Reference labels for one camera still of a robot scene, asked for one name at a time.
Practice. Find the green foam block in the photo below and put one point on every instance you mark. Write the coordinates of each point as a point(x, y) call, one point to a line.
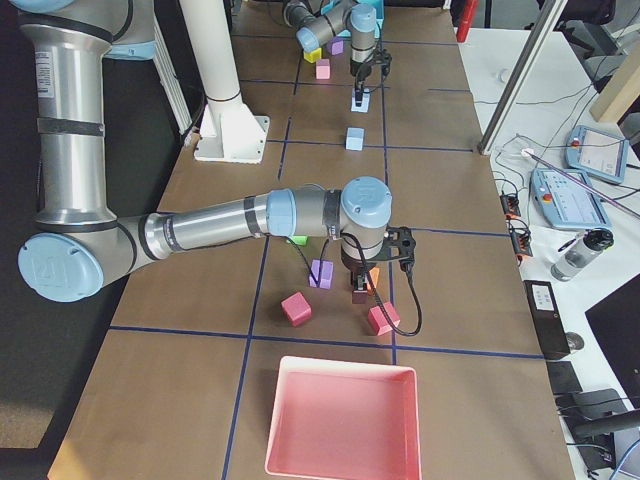
point(299, 240)

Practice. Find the purple foam block left side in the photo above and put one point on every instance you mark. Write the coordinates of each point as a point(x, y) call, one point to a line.
point(336, 47)

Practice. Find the purple foam block right side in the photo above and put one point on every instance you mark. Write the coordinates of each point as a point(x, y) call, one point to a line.
point(321, 275)

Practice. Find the dark pink foam block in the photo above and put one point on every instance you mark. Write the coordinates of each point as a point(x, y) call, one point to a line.
point(296, 309)

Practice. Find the orange foam block right side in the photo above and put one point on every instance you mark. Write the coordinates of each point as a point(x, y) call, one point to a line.
point(372, 280)

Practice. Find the red cylinder object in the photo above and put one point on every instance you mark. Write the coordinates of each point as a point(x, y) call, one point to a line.
point(465, 20)

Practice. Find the blue teach pendant far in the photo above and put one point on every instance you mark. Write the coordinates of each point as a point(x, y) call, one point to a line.
point(601, 155)

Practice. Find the pink plastic bin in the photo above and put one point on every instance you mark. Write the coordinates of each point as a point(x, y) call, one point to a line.
point(344, 420)

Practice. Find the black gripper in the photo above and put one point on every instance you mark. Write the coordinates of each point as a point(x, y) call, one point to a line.
point(361, 70)
point(354, 266)

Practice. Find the light blue foam block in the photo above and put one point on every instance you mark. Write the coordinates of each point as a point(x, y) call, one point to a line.
point(354, 140)
point(361, 104)

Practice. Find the yellow foam block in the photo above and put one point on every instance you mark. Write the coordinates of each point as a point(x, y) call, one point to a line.
point(312, 56)

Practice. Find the purple foam block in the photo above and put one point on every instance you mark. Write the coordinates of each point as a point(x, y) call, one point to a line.
point(321, 275)
point(336, 47)

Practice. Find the blue teach pendant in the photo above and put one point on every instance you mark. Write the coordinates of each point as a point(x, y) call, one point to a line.
point(601, 155)
point(564, 203)

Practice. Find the aluminium frame post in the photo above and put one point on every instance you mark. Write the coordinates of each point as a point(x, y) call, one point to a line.
point(543, 27)

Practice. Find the blue teach pendant near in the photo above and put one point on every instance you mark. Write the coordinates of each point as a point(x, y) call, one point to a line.
point(564, 203)

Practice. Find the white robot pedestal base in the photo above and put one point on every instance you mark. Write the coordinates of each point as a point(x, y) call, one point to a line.
point(229, 132)

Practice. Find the white rod green tip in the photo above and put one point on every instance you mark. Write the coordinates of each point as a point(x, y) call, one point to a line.
point(529, 153)

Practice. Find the black power adapter box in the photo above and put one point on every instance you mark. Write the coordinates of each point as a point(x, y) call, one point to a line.
point(546, 319)

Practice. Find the red foam block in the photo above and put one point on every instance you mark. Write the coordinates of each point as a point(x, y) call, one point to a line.
point(379, 319)

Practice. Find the clear water bottle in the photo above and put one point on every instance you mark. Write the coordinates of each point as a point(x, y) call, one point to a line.
point(581, 252)

